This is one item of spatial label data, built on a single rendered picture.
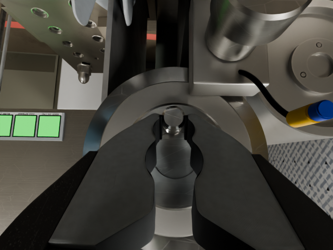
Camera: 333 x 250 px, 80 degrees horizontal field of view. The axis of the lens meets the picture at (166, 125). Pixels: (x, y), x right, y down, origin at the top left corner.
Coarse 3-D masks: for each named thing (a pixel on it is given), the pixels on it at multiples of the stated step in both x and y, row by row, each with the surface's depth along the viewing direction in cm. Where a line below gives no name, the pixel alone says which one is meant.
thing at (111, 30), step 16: (112, 0) 19; (112, 16) 18; (112, 32) 18; (128, 32) 25; (112, 48) 19; (128, 48) 25; (144, 48) 40; (112, 64) 19; (128, 64) 26; (144, 64) 41; (112, 80) 19
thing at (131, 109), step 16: (144, 96) 16; (160, 96) 16; (176, 96) 16; (192, 96) 16; (208, 96) 16; (128, 112) 15; (144, 112) 15; (208, 112) 15; (224, 112) 15; (112, 128) 15; (224, 128) 15; (240, 128) 15; (160, 208) 14; (160, 224) 14; (176, 224) 14
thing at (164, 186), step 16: (160, 112) 14; (192, 112) 14; (160, 144) 14; (176, 144) 14; (160, 160) 14; (176, 160) 14; (160, 176) 14; (176, 176) 14; (192, 176) 14; (160, 192) 14; (176, 192) 13; (192, 192) 13; (176, 208) 13
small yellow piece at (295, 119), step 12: (240, 72) 13; (264, 96) 11; (276, 108) 11; (300, 108) 9; (312, 108) 8; (324, 108) 8; (288, 120) 10; (300, 120) 9; (312, 120) 9; (324, 120) 8
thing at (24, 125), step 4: (16, 116) 49; (20, 116) 49; (24, 116) 49; (28, 116) 49; (32, 116) 49; (16, 120) 49; (20, 120) 49; (24, 120) 49; (28, 120) 49; (32, 120) 49; (16, 124) 49; (20, 124) 49; (24, 124) 49; (28, 124) 49; (32, 124) 49; (16, 128) 49; (20, 128) 49; (24, 128) 49; (28, 128) 49; (32, 128) 49; (16, 132) 49; (20, 132) 49; (24, 132) 49; (28, 132) 49; (32, 132) 49
